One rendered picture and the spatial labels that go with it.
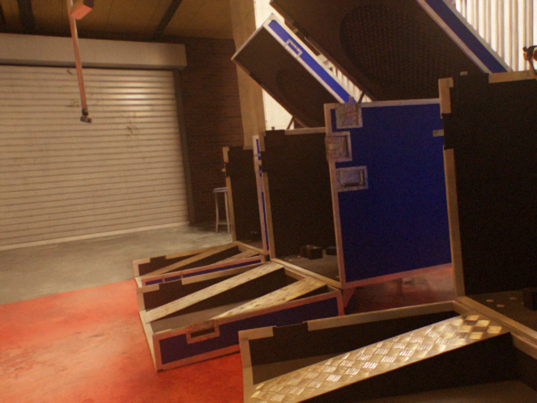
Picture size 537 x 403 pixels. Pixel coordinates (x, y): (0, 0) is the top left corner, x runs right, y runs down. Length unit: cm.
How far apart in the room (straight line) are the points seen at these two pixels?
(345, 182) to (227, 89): 654
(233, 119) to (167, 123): 125
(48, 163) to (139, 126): 145
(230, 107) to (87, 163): 264
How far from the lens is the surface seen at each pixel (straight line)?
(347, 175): 196
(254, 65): 374
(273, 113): 485
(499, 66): 254
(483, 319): 158
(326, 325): 167
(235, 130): 828
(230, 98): 835
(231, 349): 184
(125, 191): 759
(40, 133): 759
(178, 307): 242
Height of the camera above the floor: 67
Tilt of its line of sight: 3 degrees down
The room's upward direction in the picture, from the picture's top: 6 degrees counter-clockwise
